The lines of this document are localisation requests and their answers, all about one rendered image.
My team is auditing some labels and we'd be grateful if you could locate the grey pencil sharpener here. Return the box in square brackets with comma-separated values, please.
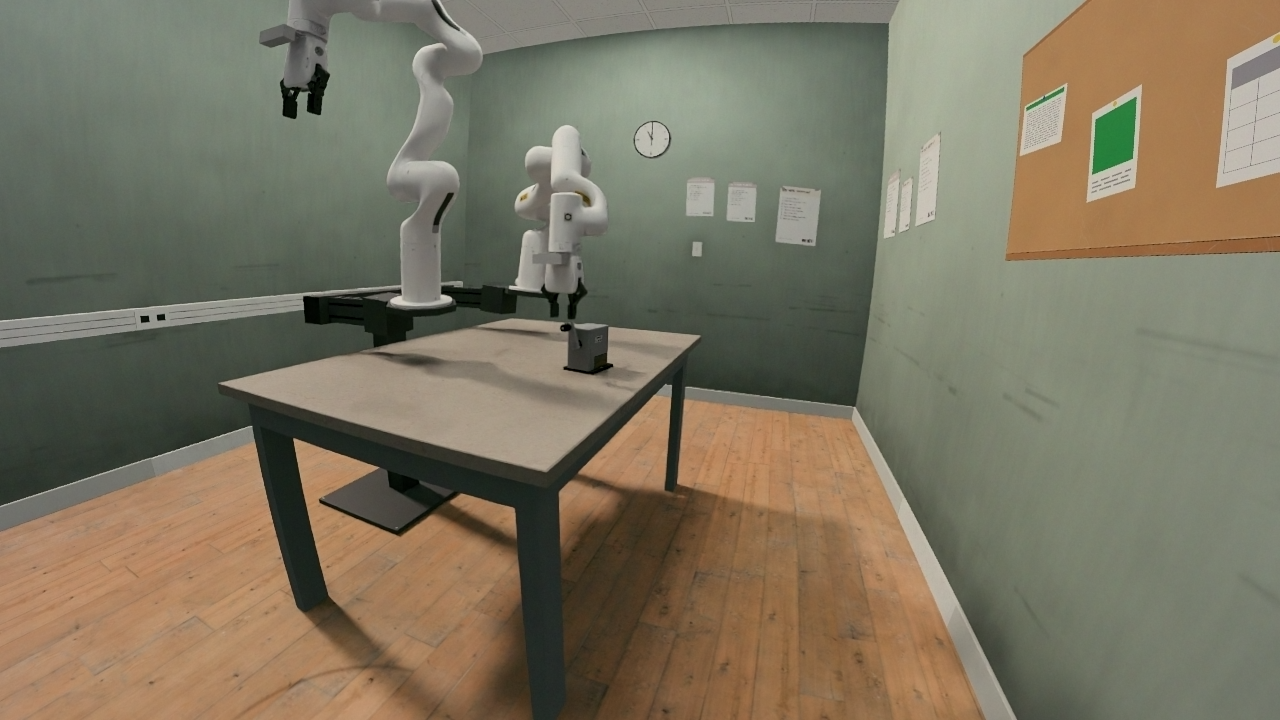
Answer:
[561, 322, 613, 375]

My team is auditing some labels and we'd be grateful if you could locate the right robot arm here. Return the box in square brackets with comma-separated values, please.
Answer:
[259, 0, 483, 309]

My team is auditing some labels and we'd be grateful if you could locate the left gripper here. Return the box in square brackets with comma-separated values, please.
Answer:
[541, 254, 588, 320]

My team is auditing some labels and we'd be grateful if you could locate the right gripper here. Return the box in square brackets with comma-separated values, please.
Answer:
[280, 35, 330, 119]

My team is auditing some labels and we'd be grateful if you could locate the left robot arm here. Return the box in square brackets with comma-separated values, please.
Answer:
[509, 126, 609, 293]

